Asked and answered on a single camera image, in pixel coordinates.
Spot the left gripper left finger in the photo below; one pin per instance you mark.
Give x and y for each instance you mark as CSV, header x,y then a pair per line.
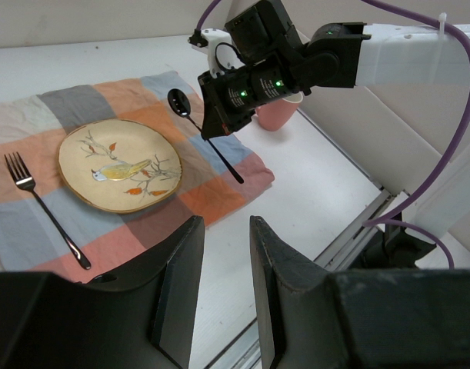
x,y
144,310

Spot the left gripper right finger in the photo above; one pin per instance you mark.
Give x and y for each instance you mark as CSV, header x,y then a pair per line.
x,y
299,324

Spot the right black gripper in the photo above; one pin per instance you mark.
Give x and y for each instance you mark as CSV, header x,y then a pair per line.
x,y
224,111

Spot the pink ceramic mug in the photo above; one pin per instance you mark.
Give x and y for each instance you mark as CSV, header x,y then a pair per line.
x,y
274,115

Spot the beige bird pattern plate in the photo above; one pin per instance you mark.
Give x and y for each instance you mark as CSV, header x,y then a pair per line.
x,y
119,166

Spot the dark metal fork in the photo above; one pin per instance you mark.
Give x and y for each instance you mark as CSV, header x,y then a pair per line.
x,y
24,181

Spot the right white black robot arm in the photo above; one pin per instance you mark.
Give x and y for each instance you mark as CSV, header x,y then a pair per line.
x,y
276,64

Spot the checkered orange blue placemat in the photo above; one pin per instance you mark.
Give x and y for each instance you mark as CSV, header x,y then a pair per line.
x,y
218,177

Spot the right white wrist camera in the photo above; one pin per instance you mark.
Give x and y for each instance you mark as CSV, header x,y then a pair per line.
x,y
217,44

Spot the aluminium rail frame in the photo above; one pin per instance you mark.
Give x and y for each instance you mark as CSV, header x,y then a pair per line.
x,y
316,204

